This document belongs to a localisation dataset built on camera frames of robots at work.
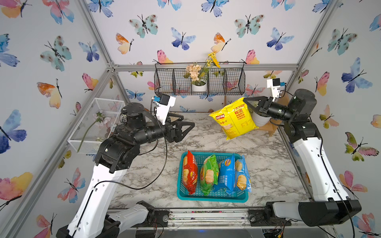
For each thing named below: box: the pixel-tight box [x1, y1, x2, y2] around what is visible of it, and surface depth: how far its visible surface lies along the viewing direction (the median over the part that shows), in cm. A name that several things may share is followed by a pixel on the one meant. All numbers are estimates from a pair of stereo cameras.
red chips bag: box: [183, 150, 198, 195], surface depth 75 cm
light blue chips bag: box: [234, 155, 253, 193], surface depth 71 cm
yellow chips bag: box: [208, 97, 259, 141], surface depth 65 cm
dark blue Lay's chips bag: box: [213, 153, 236, 195], surface depth 71 cm
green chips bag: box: [199, 154, 220, 196], surface depth 74 cm
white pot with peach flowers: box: [183, 52, 221, 93], surface depth 87 cm
